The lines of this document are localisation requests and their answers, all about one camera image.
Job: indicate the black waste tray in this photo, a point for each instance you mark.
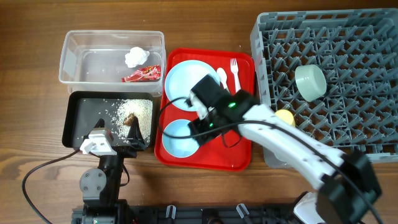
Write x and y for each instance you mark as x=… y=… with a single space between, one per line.
x=72 y=110

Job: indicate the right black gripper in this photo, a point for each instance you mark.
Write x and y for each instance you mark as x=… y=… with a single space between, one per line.
x=204 y=139

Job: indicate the red snack wrapper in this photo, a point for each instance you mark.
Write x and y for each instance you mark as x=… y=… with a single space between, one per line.
x=146 y=74

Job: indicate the grey dishwasher rack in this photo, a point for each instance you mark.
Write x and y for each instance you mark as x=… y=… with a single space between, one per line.
x=357 y=53

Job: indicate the green bowl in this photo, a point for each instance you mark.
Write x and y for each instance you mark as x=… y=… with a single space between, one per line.
x=310 y=81

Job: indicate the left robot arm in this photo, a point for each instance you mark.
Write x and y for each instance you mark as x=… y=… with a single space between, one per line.
x=100 y=186

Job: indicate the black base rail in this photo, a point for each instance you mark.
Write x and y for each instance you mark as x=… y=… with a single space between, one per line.
x=242 y=213

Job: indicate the light blue plate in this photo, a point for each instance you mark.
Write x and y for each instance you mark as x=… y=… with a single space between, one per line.
x=185 y=75

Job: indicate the rice and food scraps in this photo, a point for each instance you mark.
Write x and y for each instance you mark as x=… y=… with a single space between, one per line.
x=115 y=113

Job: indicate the red serving tray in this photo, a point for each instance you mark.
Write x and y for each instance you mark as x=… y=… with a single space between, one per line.
x=229 y=152

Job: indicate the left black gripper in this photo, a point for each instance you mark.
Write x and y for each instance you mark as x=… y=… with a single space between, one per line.
x=135 y=140

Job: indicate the yellow cup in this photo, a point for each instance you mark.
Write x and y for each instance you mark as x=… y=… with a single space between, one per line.
x=286 y=116

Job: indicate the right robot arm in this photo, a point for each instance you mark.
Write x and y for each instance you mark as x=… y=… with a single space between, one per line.
x=346 y=184

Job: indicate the white napkin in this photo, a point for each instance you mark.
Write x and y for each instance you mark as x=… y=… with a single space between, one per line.
x=136 y=56

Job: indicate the white plastic spoon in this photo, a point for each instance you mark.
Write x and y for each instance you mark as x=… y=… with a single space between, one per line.
x=223 y=78

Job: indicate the clear plastic bin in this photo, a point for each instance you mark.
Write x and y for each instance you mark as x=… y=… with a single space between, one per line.
x=94 y=60

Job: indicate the light blue bowl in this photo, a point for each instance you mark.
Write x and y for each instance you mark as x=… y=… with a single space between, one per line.
x=179 y=148

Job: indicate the white plastic fork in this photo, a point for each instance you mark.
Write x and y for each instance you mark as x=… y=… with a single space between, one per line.
x=235 y=70

